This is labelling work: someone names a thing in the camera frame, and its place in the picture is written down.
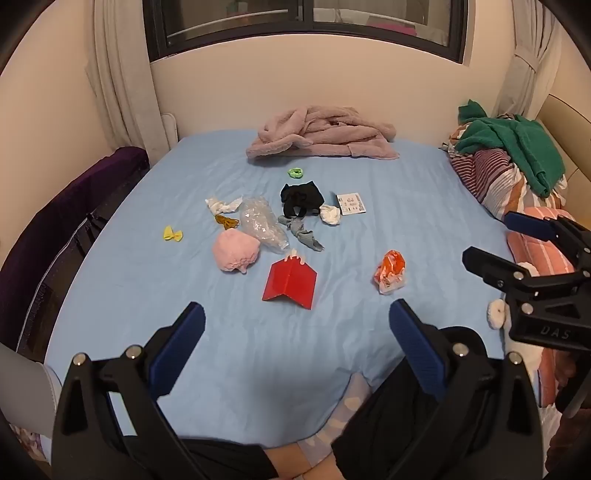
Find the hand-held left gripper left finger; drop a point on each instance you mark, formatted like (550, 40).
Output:
(178, 350)

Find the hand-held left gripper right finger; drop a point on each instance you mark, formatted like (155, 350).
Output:
(418, 350)

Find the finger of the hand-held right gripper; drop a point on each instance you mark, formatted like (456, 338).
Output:
(526, 224)
(496, 270)

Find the orange snack wrapper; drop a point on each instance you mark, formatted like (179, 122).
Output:
(390, 270)

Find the pink fluffy cap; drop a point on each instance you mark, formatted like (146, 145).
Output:
(235, 251)

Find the yellow bow wrapper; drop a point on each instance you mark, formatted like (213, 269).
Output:
(172, 233)

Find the red carton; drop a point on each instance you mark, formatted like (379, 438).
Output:
(291, 281)

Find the clear plastic bag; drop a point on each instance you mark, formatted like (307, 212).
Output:
(261, 224)

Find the white cloth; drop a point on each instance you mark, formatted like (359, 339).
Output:
(219, 204)

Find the white bin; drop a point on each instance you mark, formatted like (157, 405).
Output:
(27, 387)

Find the white card packet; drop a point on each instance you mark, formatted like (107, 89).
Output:
(351, 204)

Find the white sock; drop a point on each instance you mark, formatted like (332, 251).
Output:
(330, 215)

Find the grey sock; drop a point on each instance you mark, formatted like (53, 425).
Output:
(304, 235)

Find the black cloth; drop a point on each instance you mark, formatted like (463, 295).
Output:
(300, 196)

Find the pink striped blanket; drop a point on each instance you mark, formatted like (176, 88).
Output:
(540, 256)

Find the white plush toy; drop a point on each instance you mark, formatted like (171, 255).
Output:
(496, 314)

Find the bed with blue sheet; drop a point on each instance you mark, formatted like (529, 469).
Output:
(258, 350)

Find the green towel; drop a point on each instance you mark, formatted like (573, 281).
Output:
(521, 143)

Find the beige headboard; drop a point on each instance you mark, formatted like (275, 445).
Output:
(572, 134)

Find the light patterned sock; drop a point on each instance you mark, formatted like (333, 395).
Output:
(337, 415)

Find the cream curtain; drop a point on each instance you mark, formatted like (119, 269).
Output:
(526, 55)
(124, 78)

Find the purple cloth covered bench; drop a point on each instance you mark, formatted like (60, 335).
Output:
(51, 230)

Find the floral cloth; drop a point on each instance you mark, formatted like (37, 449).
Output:
(30, 445)

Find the pink fluffy robe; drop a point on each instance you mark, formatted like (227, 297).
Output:
(323, 134)

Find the dark framed window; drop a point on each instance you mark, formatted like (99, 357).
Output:
(304, 23)

